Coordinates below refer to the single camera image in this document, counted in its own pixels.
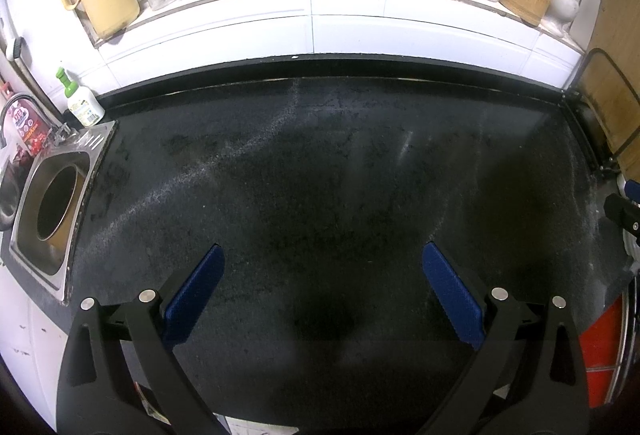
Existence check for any stainless steel sink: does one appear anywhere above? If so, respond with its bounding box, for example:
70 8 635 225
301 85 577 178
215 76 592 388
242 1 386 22
9 120 118 304

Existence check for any red printed package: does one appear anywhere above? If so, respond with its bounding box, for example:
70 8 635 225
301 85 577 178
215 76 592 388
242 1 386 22
7 97 55 166

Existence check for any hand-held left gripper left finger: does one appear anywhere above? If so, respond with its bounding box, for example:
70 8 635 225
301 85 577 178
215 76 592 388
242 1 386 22
56 244 231 435

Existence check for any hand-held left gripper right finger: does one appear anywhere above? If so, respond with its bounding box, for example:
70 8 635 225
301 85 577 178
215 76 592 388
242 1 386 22
415 242 588 435

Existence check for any black wire rack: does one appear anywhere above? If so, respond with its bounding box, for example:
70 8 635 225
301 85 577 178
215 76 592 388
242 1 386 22
561 46 640 176

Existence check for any white ceramic pot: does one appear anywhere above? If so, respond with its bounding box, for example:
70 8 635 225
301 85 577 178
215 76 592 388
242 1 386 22
542 0 584 36

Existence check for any steel bowl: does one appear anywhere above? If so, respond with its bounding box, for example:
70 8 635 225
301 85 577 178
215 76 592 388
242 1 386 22
0 160 27 232

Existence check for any wooden cutting board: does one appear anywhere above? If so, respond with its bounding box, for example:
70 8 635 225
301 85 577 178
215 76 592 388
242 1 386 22
575 0 640 176

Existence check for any soap bottle with green pump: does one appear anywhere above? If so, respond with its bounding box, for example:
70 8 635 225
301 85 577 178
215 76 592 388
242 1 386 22
55 67 107 128

